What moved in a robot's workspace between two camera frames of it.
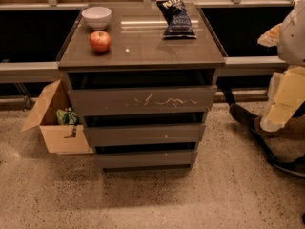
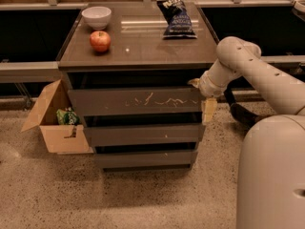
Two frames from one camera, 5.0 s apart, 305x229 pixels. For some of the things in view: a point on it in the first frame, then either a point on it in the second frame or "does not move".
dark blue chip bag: [179, 23] does not move
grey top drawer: [126, 99] does not move
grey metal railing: [233, 67] does not move
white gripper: [293, 37] to [207, 86]
